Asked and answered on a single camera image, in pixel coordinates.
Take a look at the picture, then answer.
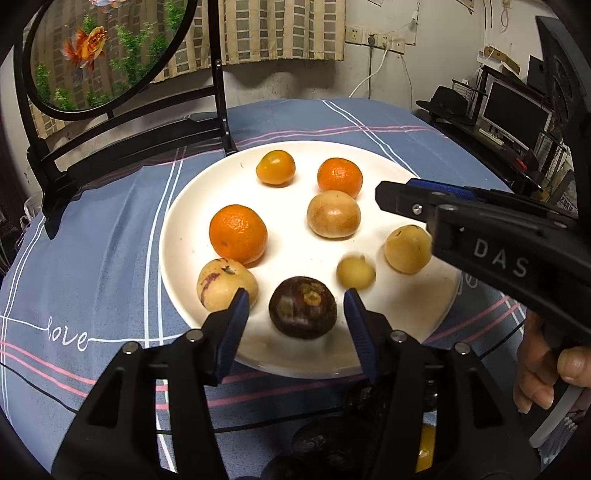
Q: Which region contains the orange mandarin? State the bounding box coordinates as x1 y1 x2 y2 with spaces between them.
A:
208 204 267 265
317 157 363 198

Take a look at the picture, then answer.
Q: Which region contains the large cream round fruit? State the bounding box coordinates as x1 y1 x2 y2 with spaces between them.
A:
307 190 362 239

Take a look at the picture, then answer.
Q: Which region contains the small yellow longan front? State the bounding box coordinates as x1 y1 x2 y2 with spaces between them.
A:
335 255 377 290

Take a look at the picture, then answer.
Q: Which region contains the yellow orange tomato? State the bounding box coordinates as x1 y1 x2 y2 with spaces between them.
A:
256 150 296 186

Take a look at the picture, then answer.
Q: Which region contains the brown mangosteen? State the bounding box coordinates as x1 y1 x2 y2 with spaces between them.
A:
269 276 338 340

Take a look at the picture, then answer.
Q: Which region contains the cream fruit brown stripe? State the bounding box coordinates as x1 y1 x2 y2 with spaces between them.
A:
197 258 259 312

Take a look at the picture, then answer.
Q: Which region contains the olive yellow tomato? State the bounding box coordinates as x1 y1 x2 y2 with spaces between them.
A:
416 424 436 473

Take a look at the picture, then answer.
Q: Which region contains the person right hand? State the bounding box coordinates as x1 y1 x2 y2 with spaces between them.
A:
513 310 591 414

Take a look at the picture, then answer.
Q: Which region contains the computer monitor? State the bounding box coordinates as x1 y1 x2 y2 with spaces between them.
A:
480 78 553 150

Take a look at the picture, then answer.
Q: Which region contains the black hat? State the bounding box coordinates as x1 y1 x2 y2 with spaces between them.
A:
415 86 475 125

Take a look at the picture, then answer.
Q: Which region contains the white oval plate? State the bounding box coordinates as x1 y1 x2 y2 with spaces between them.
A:
159 141 460 379

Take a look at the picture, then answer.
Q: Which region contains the dark mangosteen back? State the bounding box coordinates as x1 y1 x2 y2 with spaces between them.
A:
263 416 373 479

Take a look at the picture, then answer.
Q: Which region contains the checked beige curtain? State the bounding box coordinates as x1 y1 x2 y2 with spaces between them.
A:
22 1 346 138

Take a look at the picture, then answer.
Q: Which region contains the round goldfish screen black stand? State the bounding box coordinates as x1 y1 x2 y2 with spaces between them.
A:
14 1 236 238

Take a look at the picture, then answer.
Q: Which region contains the white power cable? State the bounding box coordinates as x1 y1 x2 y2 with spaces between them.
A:
348 43 392 99

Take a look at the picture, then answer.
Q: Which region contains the wall power strip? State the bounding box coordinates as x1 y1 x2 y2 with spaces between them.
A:
345 25 406 55

